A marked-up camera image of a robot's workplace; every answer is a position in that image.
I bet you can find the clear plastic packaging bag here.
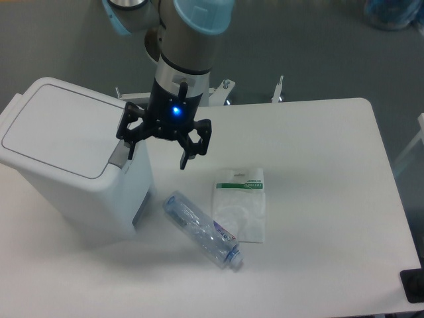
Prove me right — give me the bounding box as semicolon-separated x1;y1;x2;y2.
211;168;266;243

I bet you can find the clear plastic water bottle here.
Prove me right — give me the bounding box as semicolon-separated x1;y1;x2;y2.
163;191;244;270

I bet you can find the black device at table edge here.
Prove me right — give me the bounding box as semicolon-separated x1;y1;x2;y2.
400;268;423;303

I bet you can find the white push-button trash can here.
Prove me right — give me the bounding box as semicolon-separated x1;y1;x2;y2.
1;77;153;239

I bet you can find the white table clamp bracket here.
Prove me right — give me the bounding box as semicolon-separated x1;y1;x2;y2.
271;75;284;103

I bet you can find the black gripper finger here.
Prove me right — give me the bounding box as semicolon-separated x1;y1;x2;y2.
178;119;212;170
116;101;156;160

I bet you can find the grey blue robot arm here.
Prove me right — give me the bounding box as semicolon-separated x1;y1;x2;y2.
103;1;235;169

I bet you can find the white frame at right edge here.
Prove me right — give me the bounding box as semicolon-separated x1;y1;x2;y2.
392;114;423;178

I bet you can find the blue plastic bag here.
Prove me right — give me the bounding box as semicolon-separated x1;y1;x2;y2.
363;0;423;31

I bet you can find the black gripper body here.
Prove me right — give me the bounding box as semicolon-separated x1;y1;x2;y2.
142;80;202;140

